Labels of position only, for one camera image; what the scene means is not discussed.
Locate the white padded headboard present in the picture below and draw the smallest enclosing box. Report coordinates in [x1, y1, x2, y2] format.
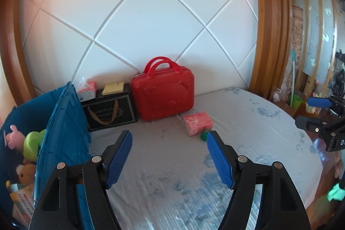
[19, 0, 259, 97]

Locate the yellow paper card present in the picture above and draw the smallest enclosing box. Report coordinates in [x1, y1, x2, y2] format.
[102, 82, 125, 96]

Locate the brown bear plush toy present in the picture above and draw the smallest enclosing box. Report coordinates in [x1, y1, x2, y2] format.
[16, 163, 37, 186]

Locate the mop with teal handle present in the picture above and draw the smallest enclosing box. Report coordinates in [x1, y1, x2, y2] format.
[287, 51, 305, 109]

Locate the black plastic bag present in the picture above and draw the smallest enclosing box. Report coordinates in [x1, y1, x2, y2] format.
[330, 49, 345, 97]

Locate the pink and white tissue pack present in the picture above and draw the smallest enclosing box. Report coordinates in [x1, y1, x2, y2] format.
[77, 76, 97, 100]

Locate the mint green cloth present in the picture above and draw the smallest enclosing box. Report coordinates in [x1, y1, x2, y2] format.
[327, 183, 345, 202]

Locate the wooden headboard frame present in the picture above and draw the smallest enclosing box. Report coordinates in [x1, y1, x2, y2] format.
[248, 0, 297, 101]
[0, 0, 38, 109]

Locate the black gift box gold ribbon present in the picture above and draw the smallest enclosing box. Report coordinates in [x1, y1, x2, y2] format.
[81, 88, 138, 132]

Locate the pink floral tissue pack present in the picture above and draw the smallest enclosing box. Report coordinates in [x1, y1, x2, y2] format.
[182, 111, 213, 136]

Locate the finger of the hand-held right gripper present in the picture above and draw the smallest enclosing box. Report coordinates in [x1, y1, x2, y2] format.
[295, 115, 328, 133]
[307, 97, 333, 109]

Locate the pink plush toy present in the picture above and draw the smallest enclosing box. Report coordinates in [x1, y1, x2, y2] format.
[3, 125, 27, 150]

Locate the white box red print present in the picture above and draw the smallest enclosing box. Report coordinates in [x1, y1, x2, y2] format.
[12, 187, 34, 222]

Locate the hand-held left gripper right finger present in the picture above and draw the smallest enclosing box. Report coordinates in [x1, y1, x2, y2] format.
[206, 130, 310, 230]

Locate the blue plastic storage crate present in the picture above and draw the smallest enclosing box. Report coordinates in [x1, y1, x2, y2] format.
[0, 81, 92, 230]

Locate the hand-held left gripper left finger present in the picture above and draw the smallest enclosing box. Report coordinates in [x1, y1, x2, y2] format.
[28, 130, 133, 230]

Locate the red hard carrying case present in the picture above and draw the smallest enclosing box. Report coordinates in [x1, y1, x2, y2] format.
[131, 56, 195, 122]

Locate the green frog plush toy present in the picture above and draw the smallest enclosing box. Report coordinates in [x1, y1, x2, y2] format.
[23, 130, 46, 162]

